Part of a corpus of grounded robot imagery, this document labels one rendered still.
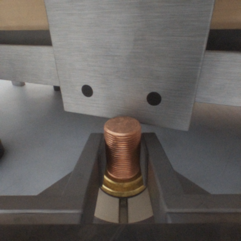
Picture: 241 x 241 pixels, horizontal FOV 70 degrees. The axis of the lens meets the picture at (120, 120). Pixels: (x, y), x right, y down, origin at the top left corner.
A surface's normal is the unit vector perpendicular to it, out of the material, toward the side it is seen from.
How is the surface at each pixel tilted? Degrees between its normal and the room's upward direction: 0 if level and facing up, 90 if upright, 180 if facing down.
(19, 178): 180
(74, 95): 90
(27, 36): 90
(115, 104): 90
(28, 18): 90
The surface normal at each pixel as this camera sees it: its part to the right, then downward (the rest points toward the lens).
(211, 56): -0.34, 0.46
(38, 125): -0.01, -0.88
